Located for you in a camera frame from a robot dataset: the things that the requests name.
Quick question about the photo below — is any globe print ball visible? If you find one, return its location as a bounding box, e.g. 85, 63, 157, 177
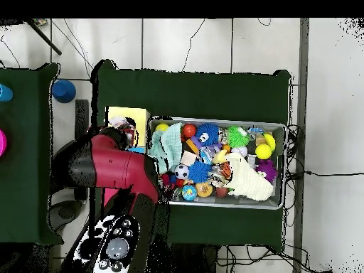
181, 184, 198, 202

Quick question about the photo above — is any cream knitted cloth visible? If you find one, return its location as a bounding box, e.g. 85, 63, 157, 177
224, 152, 275, 202

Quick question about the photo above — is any shallow clear mesh bin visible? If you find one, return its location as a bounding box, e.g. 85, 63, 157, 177
145, 116, 288, 210

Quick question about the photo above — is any blue spiky rubber ball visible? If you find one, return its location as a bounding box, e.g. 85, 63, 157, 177
187, 160, 213, 184

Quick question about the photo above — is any purple spiky toy with eyes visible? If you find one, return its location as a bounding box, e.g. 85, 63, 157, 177
255, 159, 279, 182

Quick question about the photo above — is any wooden box with three holes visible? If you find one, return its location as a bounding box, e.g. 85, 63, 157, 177
102, 105, 151, 208

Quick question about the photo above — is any orange ball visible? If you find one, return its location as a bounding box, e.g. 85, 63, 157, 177
183, 123, 198, 138

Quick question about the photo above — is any green fuzzy toy with eyes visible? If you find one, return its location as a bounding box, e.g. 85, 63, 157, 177
225, 125, 251, 149

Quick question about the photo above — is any dark green table cloth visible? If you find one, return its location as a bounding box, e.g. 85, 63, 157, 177
90, 59, 292, 251
0, 62, 63, 247

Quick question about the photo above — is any mint green cloth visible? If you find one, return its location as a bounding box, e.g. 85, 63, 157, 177
149, 122, 184, 174

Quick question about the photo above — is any light blue cup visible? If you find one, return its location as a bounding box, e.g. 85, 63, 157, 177
0, 83, 14, 103

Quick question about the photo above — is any small soccer ball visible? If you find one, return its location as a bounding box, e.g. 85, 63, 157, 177
174, 164, 190, 180

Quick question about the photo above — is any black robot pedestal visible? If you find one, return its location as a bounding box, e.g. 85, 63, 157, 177
170, 243, 224, 273

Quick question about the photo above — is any pink round object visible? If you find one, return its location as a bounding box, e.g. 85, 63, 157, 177
0, 129, 8, 158

